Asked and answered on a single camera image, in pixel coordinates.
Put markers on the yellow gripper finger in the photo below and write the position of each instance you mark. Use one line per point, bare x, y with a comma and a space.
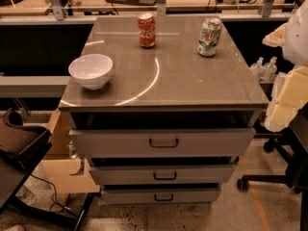
279, 116
292, 88

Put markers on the red coke can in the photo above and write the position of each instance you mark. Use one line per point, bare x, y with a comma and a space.
146, 27

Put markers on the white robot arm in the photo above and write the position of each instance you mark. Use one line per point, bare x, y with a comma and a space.
292, 37

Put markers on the green white 7up can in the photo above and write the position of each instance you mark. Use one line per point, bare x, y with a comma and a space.
209, 37

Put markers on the clear plastic bottle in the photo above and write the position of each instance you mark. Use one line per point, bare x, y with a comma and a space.
256, 68
269, 69

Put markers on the black office chair base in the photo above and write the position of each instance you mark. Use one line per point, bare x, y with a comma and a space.
291, 146

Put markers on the top grey drawer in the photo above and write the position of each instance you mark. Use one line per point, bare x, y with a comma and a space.
162, 143

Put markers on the grey drawer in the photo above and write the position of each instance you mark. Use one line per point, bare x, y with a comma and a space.
155, 175
160, 196
162, 143

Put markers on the grey drawer cabinet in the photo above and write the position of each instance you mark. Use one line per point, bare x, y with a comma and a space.
167, 87

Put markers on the middle grey drawer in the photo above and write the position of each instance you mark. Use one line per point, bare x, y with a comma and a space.
155, 175

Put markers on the bottom grey drawer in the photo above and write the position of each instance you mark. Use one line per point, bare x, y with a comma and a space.
160, 196

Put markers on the white bowl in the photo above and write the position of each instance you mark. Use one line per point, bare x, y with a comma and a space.
92, 71

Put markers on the cardboard box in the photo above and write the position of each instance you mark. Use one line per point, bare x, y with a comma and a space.
69, 175

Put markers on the brown black chair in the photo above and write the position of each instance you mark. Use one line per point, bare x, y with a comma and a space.
21, 149

